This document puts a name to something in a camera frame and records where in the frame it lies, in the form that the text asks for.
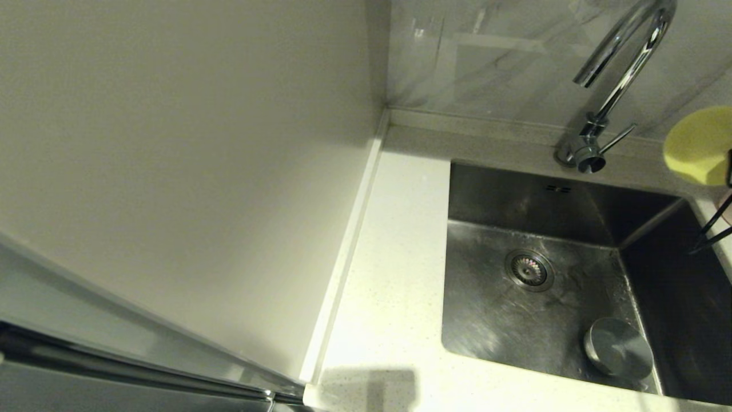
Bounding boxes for chrome gooseneck faucet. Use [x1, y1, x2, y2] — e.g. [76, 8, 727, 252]
[554, 0, 679, 175]

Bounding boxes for pale grey bowl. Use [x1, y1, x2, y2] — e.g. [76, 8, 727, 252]
[583, 316, 655, 381]

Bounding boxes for yellow bowl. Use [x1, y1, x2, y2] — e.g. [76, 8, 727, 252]
[663, 105, 732, 187]

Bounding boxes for stainless steel sink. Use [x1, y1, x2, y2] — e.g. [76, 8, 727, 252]
[440, 160, 732, 407]

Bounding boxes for white counter edge strip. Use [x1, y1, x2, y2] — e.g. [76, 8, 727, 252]
[297, 108, 391, 386]

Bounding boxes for round metal drain strainer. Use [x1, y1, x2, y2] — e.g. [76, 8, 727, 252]
[504, 248, 555, 293]

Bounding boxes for tall white cabinet panel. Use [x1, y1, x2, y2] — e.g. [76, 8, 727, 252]
[0, 0, 391, 383]

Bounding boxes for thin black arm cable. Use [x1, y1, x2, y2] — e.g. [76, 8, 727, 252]
[689, 227, 732, 256]

